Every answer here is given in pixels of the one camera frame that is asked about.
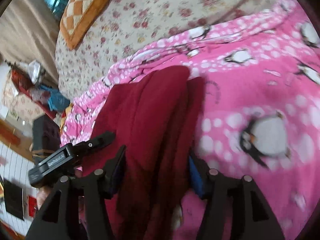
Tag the dark red long-sleeve top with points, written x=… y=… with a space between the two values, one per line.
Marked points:
x=155 y=119

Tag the left beige curtain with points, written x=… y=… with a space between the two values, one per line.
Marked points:
x=29 y=32

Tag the person's left hand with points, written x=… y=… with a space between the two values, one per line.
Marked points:
x=44 y=191

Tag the blue plastic bag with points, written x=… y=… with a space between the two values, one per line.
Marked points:
x=56 y=102

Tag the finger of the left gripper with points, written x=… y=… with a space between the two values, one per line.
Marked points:
x=95 y=144

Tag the pink penguin blanket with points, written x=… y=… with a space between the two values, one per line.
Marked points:
x=261 y=109

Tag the black phone on gripper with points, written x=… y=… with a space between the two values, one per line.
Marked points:
x=46 y=138

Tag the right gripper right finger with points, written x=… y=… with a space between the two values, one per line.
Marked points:
x=235 y=207

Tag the floral cream quilt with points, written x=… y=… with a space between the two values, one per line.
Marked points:
x=125 y=26

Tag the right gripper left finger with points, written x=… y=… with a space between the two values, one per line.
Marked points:
x=75 y=208

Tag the orange checkered cushion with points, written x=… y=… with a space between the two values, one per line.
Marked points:
x=77 y=19

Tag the white plastic bag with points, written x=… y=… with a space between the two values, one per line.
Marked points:
x=36 y=72

